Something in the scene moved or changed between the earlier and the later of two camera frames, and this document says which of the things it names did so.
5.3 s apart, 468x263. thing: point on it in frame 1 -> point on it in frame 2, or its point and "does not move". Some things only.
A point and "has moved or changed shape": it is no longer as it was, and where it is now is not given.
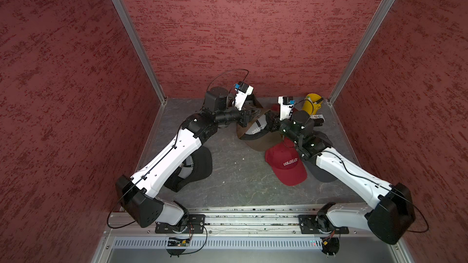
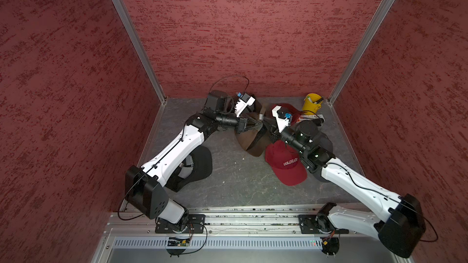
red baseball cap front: [284, 157] does not move
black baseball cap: [198, 166] does not move
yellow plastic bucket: [309, 106] does not move
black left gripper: [246, 115] -> [242, 126]
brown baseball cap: [257, 134] has moved or changed shape
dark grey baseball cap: [319, 172] does not move
